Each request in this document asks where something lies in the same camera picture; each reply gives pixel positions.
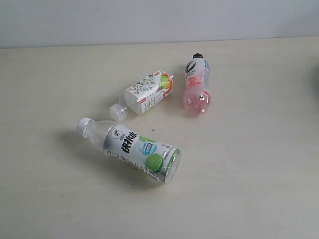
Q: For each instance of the lime label clear bottle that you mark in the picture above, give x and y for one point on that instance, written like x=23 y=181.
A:
x=157 y=159

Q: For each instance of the floral label square bottle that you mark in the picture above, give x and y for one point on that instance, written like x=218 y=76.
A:
x=141 y=96

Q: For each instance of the pink peach drink bottle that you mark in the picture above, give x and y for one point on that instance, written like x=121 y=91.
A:
x=196 y=96

